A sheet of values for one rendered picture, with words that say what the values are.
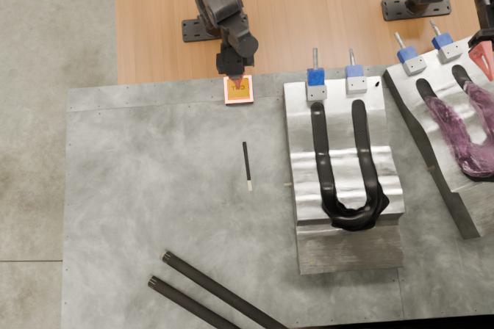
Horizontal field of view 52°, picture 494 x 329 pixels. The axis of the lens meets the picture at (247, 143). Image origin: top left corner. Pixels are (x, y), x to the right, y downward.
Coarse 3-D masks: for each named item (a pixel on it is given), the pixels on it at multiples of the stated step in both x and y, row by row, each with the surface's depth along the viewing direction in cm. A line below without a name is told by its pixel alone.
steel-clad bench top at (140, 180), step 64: (128, 128) 143; (192, 128) 143; (256, 128) 142; (128, 192) 139; (192, 192) 138; (256, 192) 137; (64, 256) 135; (128, 256) 134; (192, 256) 134; (256, 256) 133; (448, 256) 131; (64, 320) 131; (128, 320) 130; (192, 320) 129; (320, 320) 128; (384, 320) 128
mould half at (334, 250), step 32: (288, 96) 135; (352, 96) 134; (288, 128) 133; (352, 128) 132; (384, 128) 132; (352, 160) 129; (384, 160) 129; (320, 192) 124; (352, 192) 123; (384, 192) 123; (320, 224) 128; (384, 224) 128; (320, 256) 127; (352, 256) 126; (384, 256) 126
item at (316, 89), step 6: (312, 72) 130; (318, 72) 130; (324, 72) 130; (312, 78) 130; (318, 78) 130; (324, 78) 131; (306, 84) 133; (312, 84) 131; (318, 84) 131; (324, 84) 131; (306, 90) 135; (312, 90) 130; (318, 90) 130; (324, 90) 130; (312, 96) 131; (318, 96) 131; (324, 96) 131
